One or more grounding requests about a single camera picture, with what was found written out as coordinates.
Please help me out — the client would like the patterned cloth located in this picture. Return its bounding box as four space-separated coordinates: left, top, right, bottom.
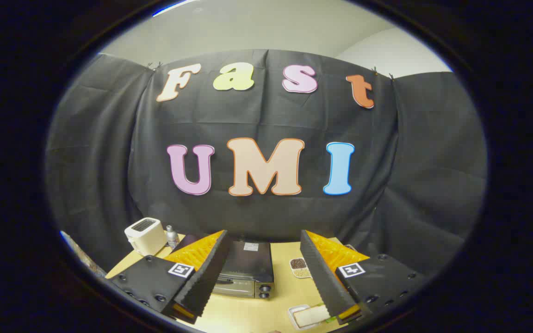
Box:
61 230 106 278

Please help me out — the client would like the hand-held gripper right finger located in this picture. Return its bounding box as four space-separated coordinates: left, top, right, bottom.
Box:
300 230 429 324

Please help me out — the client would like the white pop-up toaster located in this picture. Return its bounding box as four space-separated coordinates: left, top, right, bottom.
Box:
124 217 167 256

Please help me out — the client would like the white rectangular tray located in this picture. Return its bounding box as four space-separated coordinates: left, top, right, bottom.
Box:
288 304 341 330

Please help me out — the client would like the black toaster oven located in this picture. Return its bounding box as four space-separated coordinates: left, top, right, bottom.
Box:
172 234 275 300

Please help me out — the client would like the lettuce sandwich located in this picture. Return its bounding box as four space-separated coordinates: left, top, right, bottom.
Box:
293 303 347 327

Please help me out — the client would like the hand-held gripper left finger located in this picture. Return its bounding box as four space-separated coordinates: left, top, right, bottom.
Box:
107 230 232 324

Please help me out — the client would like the white divided grain dish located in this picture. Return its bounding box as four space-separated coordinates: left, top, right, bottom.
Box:
290 258 312 279

